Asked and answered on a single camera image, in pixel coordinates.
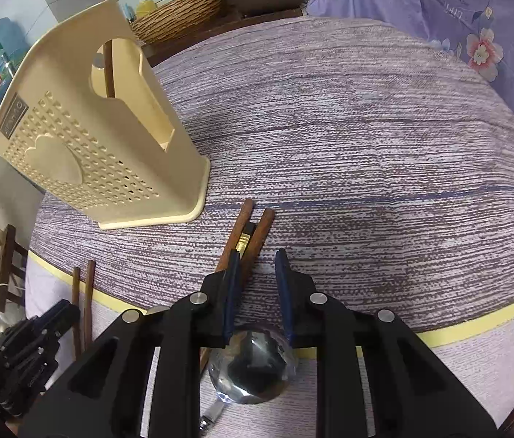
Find purple striped tablecloth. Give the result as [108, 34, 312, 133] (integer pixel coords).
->
[24, 16, 514, 438]

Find metal spoon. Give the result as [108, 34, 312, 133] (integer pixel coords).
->
[200, 323, 299, 430]

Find beige plastic utensil holder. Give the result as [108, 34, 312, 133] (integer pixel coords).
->
[0, 0, 212, 231]

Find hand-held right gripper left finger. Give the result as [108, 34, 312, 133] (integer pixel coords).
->
[19, 251, 242, 438]

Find purple floral blanket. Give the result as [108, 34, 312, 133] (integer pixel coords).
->
[306, 0, 514, 147]

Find black and gold pen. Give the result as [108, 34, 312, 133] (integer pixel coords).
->
[234, 222, 258, 261]

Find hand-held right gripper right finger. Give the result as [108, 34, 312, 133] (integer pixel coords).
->
[274, 249, 500, 438]

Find wicker basket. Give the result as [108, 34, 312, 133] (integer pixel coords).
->
[129, 0, 225, 44]

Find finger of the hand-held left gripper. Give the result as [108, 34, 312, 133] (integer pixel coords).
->
[38, 300, 81, 337]

